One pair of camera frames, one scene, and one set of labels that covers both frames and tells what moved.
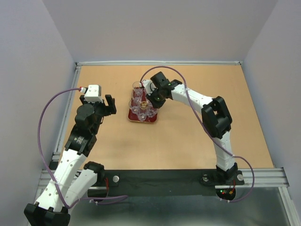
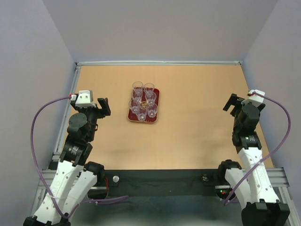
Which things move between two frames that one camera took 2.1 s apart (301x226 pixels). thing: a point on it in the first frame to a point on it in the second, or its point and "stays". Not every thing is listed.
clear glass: (135, 106) stays
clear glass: (137, 95) stays
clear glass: (137, 87) stays
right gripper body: (156, 98) to (235, 127)
